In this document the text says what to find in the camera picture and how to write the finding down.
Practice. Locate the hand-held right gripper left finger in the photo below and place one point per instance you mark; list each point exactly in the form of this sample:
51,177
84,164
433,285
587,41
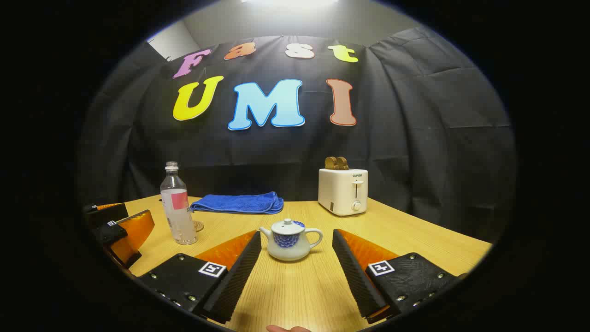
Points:
233,281

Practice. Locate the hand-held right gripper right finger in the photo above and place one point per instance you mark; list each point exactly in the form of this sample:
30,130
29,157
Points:
355,276

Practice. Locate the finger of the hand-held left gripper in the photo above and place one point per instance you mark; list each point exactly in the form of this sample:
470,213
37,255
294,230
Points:
133,235
108,214

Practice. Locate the clear plastic water bottle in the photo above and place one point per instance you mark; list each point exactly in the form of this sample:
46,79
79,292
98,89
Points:
179,221

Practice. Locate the round wooden coaster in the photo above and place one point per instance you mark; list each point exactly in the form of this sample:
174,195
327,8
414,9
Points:
200,226

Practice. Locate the white blue-flowered teacup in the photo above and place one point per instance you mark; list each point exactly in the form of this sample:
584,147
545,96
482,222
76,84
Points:
290,251

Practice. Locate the blue folded towel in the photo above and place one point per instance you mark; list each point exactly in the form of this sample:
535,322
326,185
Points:
239,203

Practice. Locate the white toaster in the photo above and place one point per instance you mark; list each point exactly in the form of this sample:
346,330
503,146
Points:
339,193

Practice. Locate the brown bread slice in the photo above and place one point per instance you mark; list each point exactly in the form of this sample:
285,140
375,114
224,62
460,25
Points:
343,163
330,163

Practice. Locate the black backdrop cloth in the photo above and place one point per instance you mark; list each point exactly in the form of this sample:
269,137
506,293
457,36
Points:
415,138

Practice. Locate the ceiling light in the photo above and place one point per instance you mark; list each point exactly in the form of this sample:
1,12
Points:
290,2

